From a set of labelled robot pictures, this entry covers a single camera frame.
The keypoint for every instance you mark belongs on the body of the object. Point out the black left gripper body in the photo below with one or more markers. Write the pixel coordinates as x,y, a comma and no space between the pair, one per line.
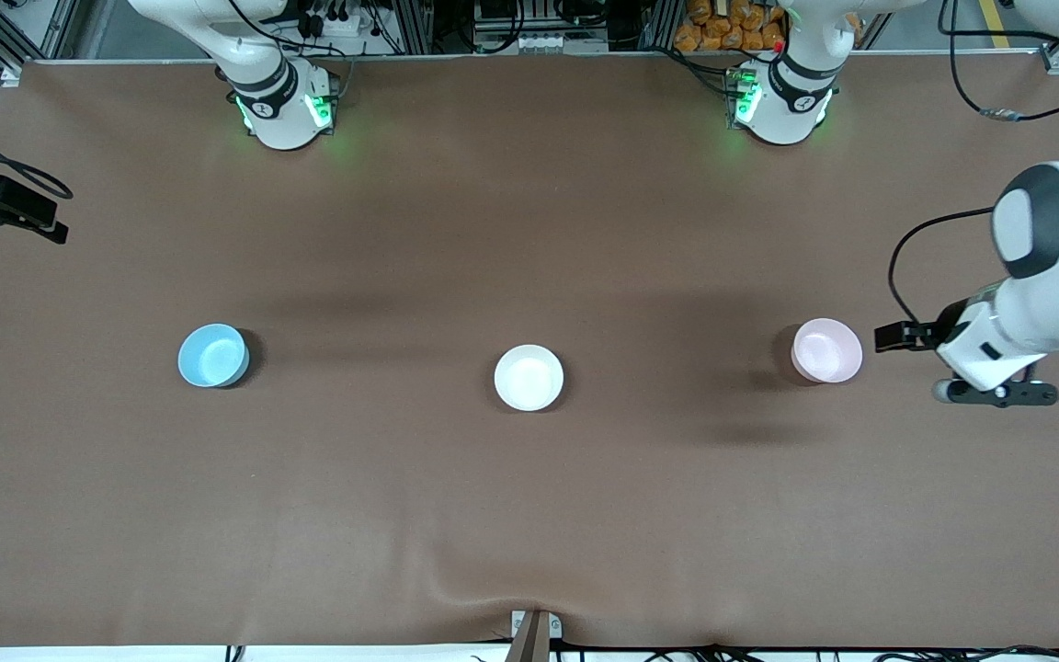
938,332

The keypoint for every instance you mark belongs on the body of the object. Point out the pink bowl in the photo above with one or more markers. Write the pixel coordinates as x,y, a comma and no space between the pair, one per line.
825,350

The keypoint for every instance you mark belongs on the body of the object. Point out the blue bowl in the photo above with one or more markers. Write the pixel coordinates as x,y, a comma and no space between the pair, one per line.
213,355

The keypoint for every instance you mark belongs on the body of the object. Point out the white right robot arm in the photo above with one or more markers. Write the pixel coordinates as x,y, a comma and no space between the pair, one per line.
277,101

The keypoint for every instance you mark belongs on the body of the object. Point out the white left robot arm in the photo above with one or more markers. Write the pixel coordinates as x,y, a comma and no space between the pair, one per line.
1058,285

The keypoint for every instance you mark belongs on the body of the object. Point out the white bowl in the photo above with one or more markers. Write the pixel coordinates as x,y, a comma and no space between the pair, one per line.
529,378

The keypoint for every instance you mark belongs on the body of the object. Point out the pile of orange buns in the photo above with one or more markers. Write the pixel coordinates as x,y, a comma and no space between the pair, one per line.
723,28

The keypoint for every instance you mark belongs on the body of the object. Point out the white power strip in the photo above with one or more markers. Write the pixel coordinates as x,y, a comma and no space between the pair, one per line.
332,20

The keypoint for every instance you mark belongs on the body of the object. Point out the brown table mat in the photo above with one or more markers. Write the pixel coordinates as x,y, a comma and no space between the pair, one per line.
529,515

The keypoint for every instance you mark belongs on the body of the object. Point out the white terminal block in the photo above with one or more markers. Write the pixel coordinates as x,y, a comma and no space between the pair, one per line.
548,42

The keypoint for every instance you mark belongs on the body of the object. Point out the grey metal table clamp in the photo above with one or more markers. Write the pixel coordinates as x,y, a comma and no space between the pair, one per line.
535,634

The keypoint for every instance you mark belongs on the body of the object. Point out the aluminium frame post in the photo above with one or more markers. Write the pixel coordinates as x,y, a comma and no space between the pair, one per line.
660,24
415,26

